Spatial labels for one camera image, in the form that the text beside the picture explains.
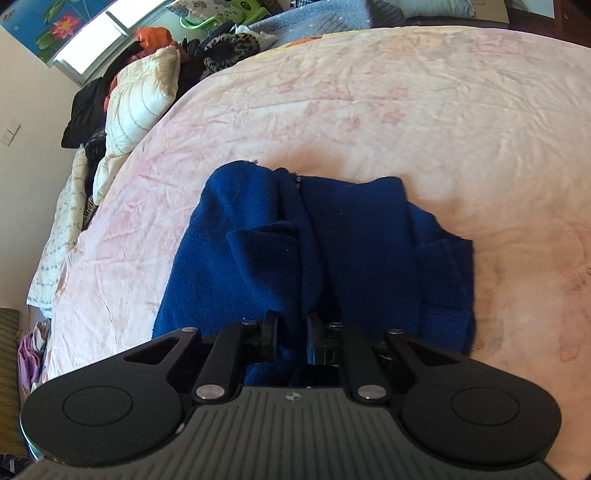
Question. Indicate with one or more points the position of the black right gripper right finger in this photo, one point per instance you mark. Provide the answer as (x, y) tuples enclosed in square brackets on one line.
[(332, 345)]

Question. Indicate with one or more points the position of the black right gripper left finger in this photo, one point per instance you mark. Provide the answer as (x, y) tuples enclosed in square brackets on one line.
[(238, 346)]

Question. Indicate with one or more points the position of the blue knit sweater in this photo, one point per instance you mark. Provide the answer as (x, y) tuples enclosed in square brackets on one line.
[(264, 240)]

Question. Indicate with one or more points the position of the black clothes heap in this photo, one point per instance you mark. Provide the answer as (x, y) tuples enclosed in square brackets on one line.
[(87, 111)]

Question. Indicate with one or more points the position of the pink floral bed sheet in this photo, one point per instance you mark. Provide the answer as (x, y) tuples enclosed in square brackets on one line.
[(488, 129)]

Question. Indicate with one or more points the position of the white quilted pillow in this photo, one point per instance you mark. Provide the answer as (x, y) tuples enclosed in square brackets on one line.
[(144, 91)]

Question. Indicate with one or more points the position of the leopard print garment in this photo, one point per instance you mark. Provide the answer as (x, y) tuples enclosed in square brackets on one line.
[(228, 49)]

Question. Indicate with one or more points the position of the light blue quilted blanket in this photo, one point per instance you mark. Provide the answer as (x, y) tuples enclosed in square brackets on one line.
[(326, 17)]

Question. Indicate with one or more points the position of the green plastic chair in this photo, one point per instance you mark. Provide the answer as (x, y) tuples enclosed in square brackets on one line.
[(252, 11)]

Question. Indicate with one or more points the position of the window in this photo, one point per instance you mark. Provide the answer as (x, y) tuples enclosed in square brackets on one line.
[(100, 40)]

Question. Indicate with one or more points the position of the orange garment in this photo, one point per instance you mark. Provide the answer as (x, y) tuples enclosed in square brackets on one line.
[(148, 41)]

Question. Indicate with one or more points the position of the floral white cushion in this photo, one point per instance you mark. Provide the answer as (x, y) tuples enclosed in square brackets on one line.
[(197, 11)]

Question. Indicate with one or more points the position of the lotus flower window blind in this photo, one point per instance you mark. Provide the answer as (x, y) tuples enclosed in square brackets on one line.
[(45, 26)]

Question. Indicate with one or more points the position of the white wall switch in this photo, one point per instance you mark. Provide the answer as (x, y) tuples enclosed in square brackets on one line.
[(10, 132)]

